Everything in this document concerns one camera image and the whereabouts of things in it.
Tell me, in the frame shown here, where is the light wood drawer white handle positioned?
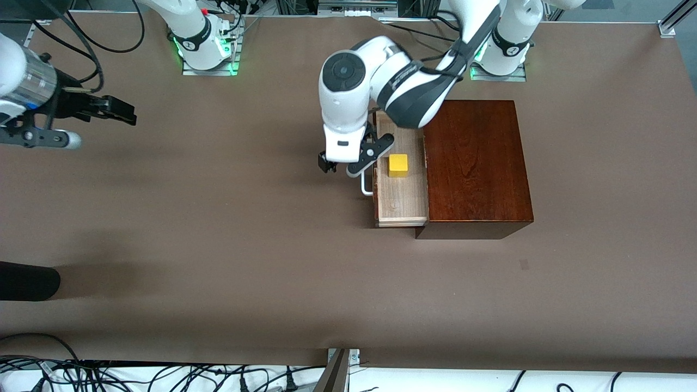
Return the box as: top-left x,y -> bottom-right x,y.
361,109 -> 431,228

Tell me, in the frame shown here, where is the dark brown wooden cabinet box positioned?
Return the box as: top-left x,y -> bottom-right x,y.
415,100 -> 534,240

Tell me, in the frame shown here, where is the brown table cover mat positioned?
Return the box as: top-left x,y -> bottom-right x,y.
0,11 -> 697,375

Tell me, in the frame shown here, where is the silver power strip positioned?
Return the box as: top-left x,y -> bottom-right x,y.
317,0 -> 399,16

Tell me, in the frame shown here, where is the black ribbed foam cylinder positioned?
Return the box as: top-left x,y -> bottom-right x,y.
0,261 -> 62,302

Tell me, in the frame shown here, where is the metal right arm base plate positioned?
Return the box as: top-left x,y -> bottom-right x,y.
181,16 -> 242,76

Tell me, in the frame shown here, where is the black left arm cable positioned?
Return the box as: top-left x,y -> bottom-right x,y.
406,33 -> 474,77

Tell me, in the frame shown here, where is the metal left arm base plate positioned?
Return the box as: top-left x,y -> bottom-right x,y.
469,52 -> 528,82

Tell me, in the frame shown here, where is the small metal mounting bracket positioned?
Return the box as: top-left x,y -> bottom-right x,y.
328,348 -> 361,367

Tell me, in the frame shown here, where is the grey metal camera post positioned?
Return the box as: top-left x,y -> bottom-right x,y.
313,348 -> 350,392

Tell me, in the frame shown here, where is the aluminium corner frame profile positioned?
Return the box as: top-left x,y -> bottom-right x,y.
658,0 -> 697,39

